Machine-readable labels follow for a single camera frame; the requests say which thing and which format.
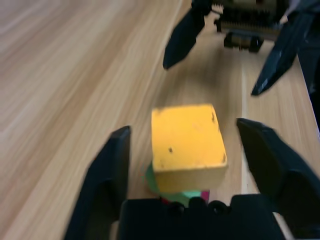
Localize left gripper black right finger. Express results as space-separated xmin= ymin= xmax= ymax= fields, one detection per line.
xmin=236 ymin=118 xmax=320 ymax=237

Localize red wooden block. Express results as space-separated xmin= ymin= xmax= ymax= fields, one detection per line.
xmin=159 ymin=189 xmax=211 ymax=204

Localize green wooden block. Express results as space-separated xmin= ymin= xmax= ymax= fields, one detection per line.
xmin=141 ymin=162 xmax=202 ymax=208

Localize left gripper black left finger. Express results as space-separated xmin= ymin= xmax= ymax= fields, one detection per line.
xmin=63 ymin=125 xmax=133 ymax=240

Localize yellow wooden block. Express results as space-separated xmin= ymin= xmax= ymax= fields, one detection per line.
xmin=151 ymin=103 xmax=229 ymax=195

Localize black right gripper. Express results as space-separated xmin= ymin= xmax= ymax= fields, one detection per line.
xmin=162 ymin=0 xmax=317 ymax=97

